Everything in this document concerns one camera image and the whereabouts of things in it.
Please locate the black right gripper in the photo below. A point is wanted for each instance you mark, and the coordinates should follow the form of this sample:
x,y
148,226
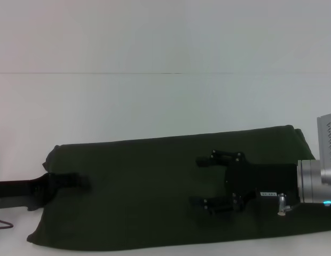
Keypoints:
x,y
261,180

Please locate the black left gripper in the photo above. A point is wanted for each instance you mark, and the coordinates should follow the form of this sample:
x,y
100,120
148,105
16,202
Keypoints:
x,y
26,190

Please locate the dark green t-shirt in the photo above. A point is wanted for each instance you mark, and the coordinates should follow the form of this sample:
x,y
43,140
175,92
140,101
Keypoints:
x,y
154,213

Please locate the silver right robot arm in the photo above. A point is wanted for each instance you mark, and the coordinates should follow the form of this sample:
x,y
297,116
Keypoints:
x,y
309,181

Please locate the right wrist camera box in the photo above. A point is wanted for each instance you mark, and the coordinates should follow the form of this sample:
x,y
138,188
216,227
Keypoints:
x,y
325,138

